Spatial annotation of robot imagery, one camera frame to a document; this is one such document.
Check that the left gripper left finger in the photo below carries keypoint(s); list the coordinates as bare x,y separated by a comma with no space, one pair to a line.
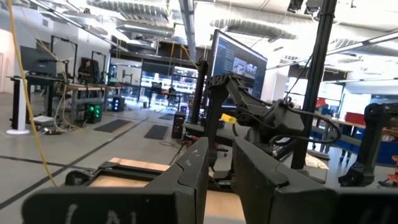
124,205

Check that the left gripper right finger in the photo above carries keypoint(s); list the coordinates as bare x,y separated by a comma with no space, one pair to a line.
295,203

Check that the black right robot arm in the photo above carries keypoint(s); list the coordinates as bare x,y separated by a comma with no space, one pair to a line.
248,99

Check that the yellow tag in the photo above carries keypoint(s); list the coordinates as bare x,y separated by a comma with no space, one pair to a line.
228,118

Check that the white paper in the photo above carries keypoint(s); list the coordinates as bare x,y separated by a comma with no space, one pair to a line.
315,161

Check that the black floor mat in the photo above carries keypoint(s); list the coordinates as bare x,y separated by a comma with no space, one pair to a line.
166,117
112,126
156,132

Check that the black pole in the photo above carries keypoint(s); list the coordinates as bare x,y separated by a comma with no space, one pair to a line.
199,93

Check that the large lit monitor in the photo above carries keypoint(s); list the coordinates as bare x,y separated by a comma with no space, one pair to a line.
236,59

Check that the black computer tower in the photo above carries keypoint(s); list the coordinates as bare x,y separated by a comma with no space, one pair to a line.
178,126

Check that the red bin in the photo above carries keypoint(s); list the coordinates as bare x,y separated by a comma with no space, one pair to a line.
355,118

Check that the computer with green lights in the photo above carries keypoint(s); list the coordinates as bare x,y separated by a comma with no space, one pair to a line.
93,113

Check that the computer with blue lights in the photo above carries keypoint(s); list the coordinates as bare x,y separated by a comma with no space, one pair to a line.
118,104

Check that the blue storage bins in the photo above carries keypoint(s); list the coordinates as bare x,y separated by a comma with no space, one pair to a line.
387,152

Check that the white box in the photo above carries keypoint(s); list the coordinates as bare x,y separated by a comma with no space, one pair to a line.
43,119

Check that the wooden workbench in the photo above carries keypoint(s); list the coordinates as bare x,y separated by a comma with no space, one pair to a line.
87,88

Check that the white stand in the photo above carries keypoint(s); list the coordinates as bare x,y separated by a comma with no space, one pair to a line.
20,102

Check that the black standing desk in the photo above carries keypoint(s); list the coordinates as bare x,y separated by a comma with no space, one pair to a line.
37,79

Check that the black monitor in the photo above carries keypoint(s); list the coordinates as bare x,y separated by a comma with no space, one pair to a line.
38,60

